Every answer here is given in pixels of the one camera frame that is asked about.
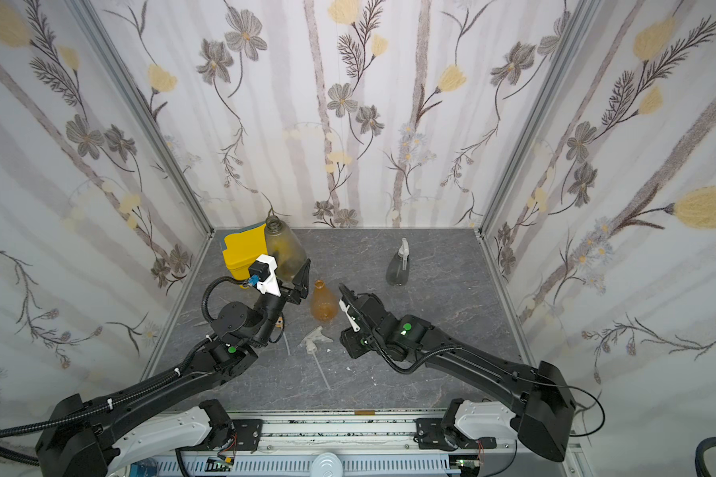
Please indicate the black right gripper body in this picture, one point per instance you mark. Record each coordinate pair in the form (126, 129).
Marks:
(358, 313)

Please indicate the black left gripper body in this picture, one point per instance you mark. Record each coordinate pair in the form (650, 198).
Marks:
(289, 295)

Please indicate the amber spray bottle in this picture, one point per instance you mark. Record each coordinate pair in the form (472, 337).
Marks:
(324, 304)

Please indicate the grey translucent spray bottle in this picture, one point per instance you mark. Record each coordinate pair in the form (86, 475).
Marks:
(396, 275)

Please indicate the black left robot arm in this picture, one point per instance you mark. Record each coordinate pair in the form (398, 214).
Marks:
(105, 434)

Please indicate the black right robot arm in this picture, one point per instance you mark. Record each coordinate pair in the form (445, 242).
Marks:
(539, 397)

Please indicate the amber tipped spray nozzle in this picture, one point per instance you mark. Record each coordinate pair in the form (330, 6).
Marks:
(281, 327)

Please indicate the yellow plastic storage box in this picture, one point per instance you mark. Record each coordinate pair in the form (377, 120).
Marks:
(241, 248)

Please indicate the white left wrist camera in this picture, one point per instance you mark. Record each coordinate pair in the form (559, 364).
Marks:
(263, 275)

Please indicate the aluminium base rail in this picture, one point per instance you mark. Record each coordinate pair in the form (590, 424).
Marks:
(393, 442)

